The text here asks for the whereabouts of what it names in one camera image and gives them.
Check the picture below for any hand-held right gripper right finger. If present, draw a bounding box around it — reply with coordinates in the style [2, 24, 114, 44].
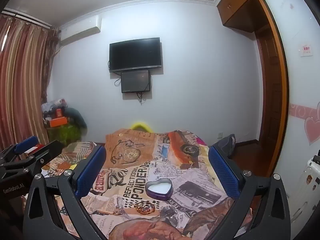
[208, 145, 292, 240]

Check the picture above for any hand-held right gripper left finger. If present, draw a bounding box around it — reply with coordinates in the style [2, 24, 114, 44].
[22, 145, 108, 240]

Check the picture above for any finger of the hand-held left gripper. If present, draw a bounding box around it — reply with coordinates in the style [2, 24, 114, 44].
[25, 140, 65, 173]
[0, 135, 38, 165]

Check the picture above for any red gold beaded bracelet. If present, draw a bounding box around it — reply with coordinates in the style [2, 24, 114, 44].
[135, 201, 155, 215]

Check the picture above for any purple heart-shaped tin box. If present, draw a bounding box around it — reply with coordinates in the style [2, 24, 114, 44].
[146, 179, 173, 201]

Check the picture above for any red white box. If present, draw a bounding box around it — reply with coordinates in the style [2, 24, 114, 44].
[24, 144, 48, 156]

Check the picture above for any green cloth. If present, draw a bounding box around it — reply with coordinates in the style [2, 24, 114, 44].
[47, 124, 83, 147]

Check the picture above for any striped bed sheet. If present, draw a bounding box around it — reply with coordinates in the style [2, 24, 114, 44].
[61, 141, 98, 157]

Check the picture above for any dark grey bag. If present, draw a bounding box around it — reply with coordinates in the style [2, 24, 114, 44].
[211, 134, 237, 159]

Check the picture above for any orange cardboard box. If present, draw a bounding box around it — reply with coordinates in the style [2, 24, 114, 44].
[49, 117, 69, 128]

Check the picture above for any dark teal cloth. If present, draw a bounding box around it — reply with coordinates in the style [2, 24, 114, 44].
[65, 107, 87, 141]

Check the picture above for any pile of plastic bags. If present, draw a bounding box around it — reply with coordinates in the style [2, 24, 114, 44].
[41, 98, 68, 113]

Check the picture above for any printed newspaper pattern blanket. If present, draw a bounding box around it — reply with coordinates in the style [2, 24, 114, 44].
[40, 129, 253, 240]

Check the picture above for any red striped curtain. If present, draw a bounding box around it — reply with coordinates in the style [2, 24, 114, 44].
[0, 12, 59, 153]

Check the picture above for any white suitcase with stickers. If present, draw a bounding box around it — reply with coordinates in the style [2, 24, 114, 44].
[287, 151, 320, 230]

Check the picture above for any dark brown wooden door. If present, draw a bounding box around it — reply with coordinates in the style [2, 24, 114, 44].
[256, 29, 283, 143]

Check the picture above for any pink swirl border strip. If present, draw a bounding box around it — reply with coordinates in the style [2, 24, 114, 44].
[289, 102, 320, 120]

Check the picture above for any dark curtain rod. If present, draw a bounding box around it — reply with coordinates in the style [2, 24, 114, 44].
[0, 8, 59, 30]

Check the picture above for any white air conditioner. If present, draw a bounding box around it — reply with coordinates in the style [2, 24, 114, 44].
[59, 15, 102, 46]

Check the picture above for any red white paper label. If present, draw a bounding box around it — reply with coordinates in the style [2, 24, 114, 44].
[300, 44, 314, 57]

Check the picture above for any wooden overhead cabinet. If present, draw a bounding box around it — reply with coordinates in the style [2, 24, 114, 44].
[216, 0, 270, 33]

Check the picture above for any yellow plastic ring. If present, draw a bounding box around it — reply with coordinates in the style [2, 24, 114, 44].
[130, 121, 153, 132]

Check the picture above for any pink heart wall sticker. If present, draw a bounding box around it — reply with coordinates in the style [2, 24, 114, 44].
[304, 116, 320, 146]

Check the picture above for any small black wall monitor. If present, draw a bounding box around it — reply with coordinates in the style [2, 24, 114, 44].
[121, 70, 151, 93]

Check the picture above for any large black wall television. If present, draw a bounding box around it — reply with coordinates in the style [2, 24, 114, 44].
[109, 37, 163, 73]

